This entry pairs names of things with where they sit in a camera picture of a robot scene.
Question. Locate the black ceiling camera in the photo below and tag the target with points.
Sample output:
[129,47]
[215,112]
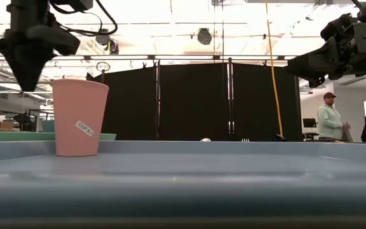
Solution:
[204,36]

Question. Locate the black computer monitor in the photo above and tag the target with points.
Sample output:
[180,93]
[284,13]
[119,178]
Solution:
[309,122]

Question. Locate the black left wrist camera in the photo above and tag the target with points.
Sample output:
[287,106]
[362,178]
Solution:
[78,4]

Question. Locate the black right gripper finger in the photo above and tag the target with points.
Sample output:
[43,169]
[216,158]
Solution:
[319,62]
[317,82]

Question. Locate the blue plastic tray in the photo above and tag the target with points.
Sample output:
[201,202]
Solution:
[202,178]

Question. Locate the black partition screen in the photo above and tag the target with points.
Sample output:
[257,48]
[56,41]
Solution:
[195,101]

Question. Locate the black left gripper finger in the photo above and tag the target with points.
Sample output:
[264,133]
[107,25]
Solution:
[37,63]
[19,63]

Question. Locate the pink plastic cup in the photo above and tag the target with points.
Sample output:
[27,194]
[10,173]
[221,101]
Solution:
[78,108]

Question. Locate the teal plastic plate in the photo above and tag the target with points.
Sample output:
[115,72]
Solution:
[14,136]

